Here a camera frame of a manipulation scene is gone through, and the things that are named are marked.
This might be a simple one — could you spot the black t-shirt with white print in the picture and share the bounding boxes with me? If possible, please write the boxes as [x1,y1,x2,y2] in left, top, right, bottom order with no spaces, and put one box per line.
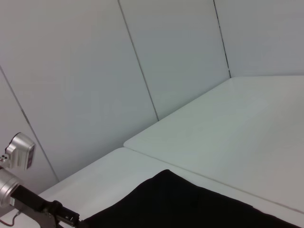
[83,169,304,228]

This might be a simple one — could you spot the black cable with silver plug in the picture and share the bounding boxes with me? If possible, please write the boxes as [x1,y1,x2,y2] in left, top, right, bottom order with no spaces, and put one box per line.
[0,210,22,227]

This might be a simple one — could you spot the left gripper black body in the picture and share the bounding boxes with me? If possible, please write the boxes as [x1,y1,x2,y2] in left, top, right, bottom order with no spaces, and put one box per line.
[10,184,63,228]

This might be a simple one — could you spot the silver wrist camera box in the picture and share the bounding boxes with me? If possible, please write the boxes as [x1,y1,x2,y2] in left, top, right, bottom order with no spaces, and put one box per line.
[5,132,36,170]

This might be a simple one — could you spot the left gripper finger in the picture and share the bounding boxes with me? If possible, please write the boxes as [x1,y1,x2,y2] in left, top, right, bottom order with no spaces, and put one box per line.
[56,218,92,228]
[55,203,81,223]

